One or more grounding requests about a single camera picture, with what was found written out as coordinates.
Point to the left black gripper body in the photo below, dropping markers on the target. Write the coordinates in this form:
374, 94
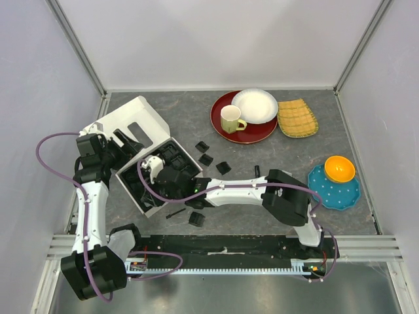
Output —
114, 157

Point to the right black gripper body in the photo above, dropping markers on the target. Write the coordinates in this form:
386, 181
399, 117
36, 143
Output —
162, 192

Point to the white clipper kit box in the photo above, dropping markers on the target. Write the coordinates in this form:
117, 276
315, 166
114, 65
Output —
141, 123

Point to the black cleaning brush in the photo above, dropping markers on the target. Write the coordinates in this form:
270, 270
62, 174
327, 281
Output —
175, 213

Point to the black comb guard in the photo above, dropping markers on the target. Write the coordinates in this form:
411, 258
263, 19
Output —
196, 219
206, 159
223, 167
202, 147

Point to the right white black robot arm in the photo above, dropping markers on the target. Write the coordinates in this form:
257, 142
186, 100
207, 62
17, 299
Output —
285, 198

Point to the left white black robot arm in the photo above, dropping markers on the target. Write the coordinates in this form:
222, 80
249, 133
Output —
96, 265

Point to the black cylindrical battery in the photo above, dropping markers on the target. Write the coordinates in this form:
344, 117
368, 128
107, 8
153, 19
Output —
257, 171

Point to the yellow-green mug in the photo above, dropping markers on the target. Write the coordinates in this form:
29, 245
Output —
230, 119

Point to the red round plate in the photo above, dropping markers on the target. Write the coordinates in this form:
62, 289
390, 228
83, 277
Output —
252, 134

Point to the white paper plate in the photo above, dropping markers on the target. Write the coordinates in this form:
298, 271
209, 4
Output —
257, 106

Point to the woven bamboo tray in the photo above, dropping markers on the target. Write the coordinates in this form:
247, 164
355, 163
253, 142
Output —
296, 119

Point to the blue dotted plate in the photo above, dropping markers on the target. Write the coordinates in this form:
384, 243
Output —
338, 196

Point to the orange bowl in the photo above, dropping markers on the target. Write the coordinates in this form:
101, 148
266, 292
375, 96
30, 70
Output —
339, 169

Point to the white cable duct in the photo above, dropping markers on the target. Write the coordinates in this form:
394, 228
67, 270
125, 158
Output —
296, 268

